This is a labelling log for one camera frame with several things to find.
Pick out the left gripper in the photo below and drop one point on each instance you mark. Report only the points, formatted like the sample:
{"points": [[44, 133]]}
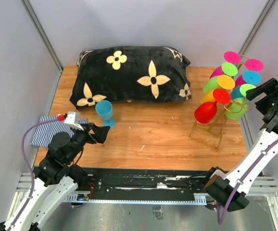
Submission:
{"points": [[101, 132]]}

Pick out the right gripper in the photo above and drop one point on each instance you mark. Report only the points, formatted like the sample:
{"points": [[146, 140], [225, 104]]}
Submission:
{"points": [[271, 88]]}

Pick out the blue wine glass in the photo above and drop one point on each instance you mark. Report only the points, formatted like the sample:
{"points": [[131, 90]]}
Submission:
{"points": [[104, 110]]}

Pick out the light green wine glass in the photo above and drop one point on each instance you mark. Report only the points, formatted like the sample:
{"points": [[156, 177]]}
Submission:
{"points": [[237, 109]]}

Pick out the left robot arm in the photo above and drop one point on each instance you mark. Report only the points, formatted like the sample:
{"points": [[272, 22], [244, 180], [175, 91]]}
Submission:
{"points": [[56, 176]]}

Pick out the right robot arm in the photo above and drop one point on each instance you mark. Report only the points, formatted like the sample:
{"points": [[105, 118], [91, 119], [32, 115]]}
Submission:
{"points": [[229, 190]]}

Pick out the pink base rear glass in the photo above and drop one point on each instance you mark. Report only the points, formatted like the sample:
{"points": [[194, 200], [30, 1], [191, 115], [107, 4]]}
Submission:
{"points": [[254, 65]]}

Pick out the pink base wine glass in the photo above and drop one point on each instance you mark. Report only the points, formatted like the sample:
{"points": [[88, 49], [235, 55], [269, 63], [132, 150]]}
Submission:
{"points": [[232, 57]]}

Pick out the red wine glass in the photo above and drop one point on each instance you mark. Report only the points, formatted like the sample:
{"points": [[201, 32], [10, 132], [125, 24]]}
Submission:
{"points": [[207, 111]]}

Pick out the magenta glass blue base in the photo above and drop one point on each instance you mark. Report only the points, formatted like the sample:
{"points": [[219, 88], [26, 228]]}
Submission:
{"points": [[250, 77]]}

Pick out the teal glass green base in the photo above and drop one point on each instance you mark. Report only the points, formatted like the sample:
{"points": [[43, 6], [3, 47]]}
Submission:
{"points": [[240, 91]]}

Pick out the green glass yellow base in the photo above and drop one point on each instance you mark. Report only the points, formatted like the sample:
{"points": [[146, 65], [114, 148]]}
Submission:
{"points": [[221, 81]]}

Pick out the magenta glass green base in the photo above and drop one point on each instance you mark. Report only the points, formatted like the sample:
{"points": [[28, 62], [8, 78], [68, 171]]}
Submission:
{"points": [[225, 68]]}

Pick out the blue white striped cloth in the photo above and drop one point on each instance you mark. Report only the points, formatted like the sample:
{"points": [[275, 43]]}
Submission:
{"points": [[47, 127]]}

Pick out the black floral plush pillow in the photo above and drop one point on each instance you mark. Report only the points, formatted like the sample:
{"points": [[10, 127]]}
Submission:
{"points": [[154, 74]]}

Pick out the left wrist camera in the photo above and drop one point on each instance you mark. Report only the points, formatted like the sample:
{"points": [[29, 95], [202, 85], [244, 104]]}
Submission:
{"points": [[72, 120]]}

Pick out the gold wire glass rack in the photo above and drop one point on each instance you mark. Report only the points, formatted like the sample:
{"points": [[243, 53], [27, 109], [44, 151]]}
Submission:
{"points": [[211, 134]]}

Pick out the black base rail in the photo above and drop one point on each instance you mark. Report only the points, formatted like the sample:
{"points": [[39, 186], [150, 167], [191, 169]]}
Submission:
{"points": [[147, 186]]}

